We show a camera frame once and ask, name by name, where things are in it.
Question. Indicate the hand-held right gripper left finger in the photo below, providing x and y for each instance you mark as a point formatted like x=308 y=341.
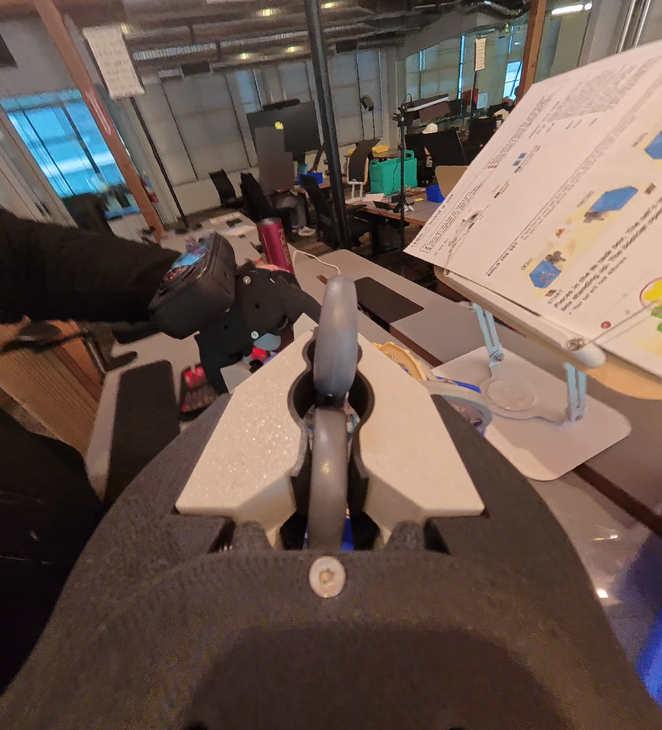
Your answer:
x=240 y=456

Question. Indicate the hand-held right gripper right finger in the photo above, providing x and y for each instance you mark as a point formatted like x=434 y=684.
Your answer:
x=416 y=456

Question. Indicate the plastic ball maze puzzle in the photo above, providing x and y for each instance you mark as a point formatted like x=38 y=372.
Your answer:
x=405 y=362

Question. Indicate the person's left forearm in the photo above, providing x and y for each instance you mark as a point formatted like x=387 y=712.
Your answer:
x=69 y=268

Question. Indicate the red black tool kit case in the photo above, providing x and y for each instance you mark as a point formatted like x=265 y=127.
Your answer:
x=197 y=390

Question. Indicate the pink metal bottle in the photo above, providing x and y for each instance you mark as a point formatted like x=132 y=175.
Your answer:
x=274 y=242

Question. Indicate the black dotted wrist rest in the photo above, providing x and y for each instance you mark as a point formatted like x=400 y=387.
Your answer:
x=143 y=416

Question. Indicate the red fire extinguisher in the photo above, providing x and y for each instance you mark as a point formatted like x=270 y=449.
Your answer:
x=149 y=190

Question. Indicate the black desk mat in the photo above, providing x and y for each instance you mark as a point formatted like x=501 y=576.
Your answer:
x=388 y=299

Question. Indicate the black monitor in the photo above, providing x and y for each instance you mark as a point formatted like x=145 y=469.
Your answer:
x=297 y=122

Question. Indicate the black tripod pole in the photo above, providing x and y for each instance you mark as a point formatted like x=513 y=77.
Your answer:
x=325 y=114

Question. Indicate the green storage crate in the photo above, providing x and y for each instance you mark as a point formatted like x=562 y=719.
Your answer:
x=391 y=174

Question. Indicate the person's black clothing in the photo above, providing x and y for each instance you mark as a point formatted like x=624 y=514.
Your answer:
x=23 y=542

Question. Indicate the small tan book stand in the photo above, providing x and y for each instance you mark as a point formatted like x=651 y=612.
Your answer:
x=450 y=179

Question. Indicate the printed instruction sheet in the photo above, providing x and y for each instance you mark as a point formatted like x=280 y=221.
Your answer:
x=582 y=199

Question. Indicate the white wall notice sheet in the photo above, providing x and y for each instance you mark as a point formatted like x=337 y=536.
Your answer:
x=113 y=63

